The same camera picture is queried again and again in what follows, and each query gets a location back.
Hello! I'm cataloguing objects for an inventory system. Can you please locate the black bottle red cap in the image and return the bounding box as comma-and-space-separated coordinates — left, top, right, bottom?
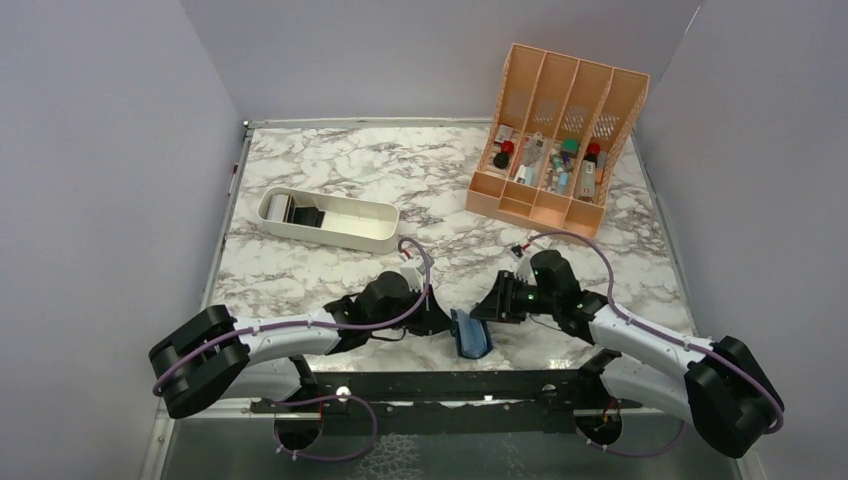
492, 140, 515, 170

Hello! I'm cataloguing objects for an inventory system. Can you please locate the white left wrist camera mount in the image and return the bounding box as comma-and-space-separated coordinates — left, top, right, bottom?
399, 259, 427, 292

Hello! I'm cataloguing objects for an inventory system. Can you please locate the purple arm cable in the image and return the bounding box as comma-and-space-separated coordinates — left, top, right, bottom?
152, 237, 435, 463
519, 230, 785, 458

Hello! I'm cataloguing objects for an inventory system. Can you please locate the grey packaged item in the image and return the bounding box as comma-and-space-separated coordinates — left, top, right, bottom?
512, 132, 550, 187

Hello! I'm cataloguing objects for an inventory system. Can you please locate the black VIP card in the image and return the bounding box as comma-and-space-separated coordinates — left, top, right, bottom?
285, 205, 325, 228

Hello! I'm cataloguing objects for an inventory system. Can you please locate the green capped bottle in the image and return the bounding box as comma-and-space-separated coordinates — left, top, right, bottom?
545, 138, 579, 195

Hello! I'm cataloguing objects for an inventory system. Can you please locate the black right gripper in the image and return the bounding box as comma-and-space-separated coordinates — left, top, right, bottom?
470, 270, 559, 324

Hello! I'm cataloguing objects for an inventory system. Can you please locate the blue leather card holder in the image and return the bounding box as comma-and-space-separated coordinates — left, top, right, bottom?
450, 309, 493, 360

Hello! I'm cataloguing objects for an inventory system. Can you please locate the red capped dark bottle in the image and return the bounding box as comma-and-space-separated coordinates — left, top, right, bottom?
575, 142, 601, 203

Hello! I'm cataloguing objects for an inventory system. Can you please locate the white plastic tray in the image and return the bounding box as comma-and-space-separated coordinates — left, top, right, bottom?
256, 186, 400, 254

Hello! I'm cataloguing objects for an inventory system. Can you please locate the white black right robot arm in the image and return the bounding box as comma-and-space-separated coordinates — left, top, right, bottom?
470, 250, 785, 458

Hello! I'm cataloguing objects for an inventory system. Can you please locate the white card in tray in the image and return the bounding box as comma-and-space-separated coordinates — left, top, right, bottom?
266, 194, 292, 223

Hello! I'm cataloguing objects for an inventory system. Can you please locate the black metal base rail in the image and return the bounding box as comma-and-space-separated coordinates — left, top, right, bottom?
158, 367, 747, 435

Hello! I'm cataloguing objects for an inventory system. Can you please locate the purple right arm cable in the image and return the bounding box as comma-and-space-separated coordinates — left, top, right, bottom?
519, 230, 785, 458

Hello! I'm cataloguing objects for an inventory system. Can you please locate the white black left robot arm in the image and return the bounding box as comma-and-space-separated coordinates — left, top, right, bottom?
148, 271, 453, 419

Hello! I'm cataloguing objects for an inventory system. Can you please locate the peach plastic file organizer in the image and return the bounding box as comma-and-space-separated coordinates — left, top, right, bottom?
465, 44, 650, 238

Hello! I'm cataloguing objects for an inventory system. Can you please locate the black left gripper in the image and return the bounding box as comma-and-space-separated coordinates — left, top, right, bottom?
370, 283, 455, 337

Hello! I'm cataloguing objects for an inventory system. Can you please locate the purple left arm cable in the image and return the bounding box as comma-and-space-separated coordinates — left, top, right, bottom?
152, 237, 435, 463

